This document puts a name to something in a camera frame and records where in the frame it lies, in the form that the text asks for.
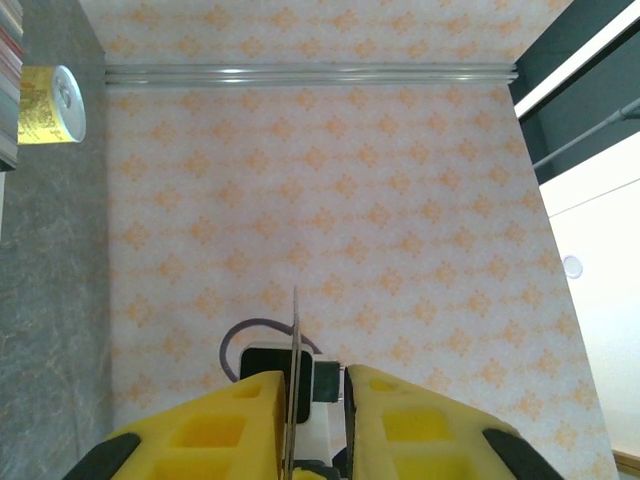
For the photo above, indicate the black yellow credit card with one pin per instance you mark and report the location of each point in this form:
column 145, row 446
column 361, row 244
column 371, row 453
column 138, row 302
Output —
column 295, row 350

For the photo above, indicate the white round wall fixture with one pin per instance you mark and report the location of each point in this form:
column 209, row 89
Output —
column 573, row 266

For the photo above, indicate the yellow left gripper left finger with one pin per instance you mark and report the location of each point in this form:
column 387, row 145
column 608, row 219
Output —
column 210, row 435

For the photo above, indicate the yellow tin can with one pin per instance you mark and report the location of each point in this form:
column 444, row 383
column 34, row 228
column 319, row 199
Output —
column 47, row 107

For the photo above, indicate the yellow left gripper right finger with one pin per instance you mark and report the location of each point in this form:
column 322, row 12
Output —
column 425, row 435

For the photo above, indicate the aluminium frame post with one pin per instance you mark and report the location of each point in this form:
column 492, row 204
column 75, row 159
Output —
column 310, row 76

